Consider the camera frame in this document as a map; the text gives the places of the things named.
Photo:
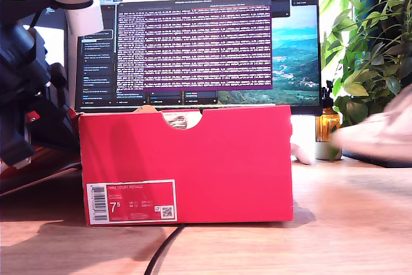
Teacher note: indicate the green leafy houseplant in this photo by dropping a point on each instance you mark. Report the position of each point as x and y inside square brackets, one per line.
[370, 62]

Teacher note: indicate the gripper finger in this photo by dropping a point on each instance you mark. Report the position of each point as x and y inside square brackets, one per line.
[51, 127]

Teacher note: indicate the amber pump bottle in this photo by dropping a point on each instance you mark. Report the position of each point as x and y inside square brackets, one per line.
[323, 120]

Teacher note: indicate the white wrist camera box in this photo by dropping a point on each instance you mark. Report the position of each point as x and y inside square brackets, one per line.
[85, 20]

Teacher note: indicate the wide black computer monitor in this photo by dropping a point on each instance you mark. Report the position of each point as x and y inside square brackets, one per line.
[193, 46]

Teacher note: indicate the tan packing paper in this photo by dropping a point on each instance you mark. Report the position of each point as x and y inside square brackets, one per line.
[145, 109]

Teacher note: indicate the white leather sneaker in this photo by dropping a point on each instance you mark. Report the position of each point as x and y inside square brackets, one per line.
[175, 122]
[380, 133]

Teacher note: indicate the small pale plant pot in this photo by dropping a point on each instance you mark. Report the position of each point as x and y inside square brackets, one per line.
[322, 151]

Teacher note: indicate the red Nike shoebox lid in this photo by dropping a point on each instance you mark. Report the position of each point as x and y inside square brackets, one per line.
[38, 172]

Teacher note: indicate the red Nike shoebox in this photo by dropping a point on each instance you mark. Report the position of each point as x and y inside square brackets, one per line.
[193, 165]

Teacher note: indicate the dark planter tray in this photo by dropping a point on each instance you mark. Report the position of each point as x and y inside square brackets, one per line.
[380, 162]

